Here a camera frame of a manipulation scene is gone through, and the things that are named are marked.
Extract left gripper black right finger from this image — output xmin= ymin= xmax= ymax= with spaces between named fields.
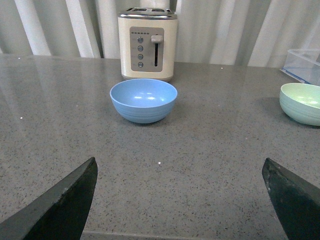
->
xmin=262 ymin=158 xmax=320 ymax=240

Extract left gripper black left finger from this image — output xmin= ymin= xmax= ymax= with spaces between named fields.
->
xmin=0 ymin=157 xmax=98 ymax=240

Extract green bowl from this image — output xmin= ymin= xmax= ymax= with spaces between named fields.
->
xmin=279 ymin=83 xmax=320 ymax=126

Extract clear plastic food container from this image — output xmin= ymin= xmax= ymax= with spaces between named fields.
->
xmin=281 ymin=48 xmax=320 ymax=86

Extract blue bowl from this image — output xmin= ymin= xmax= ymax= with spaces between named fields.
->
xmin=109 ymin=78 xmax=178 ymax=124

